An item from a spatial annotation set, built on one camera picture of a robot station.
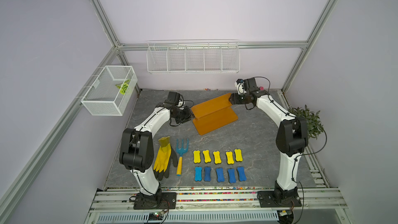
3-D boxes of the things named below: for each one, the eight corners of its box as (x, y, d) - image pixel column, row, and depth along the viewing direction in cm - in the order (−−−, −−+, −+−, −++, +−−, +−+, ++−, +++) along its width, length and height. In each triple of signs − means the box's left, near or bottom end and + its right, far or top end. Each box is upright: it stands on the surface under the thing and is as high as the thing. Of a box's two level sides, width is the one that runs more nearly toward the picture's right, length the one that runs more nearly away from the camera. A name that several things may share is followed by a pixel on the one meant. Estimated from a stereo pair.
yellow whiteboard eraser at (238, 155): (235, 161, 87) (236, 160, 86) (234, 150, 92) (234, 149, 90) (242, 161, 87) (243, 160, 86) (240, 150, 92) (241, 149, 90)
